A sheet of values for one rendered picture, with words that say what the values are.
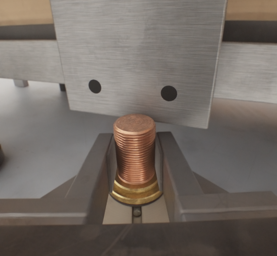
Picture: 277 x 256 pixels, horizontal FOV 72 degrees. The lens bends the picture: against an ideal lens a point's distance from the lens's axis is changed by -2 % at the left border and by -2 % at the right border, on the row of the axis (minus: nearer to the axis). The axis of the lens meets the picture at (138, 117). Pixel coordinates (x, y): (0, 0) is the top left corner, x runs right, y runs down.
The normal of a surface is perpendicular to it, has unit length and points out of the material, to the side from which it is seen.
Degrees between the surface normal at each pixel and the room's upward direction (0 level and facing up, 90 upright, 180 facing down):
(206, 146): 180
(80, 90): 90
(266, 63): 90
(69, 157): 180
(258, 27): 90
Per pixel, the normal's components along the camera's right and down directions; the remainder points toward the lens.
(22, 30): -0.32, 0.43
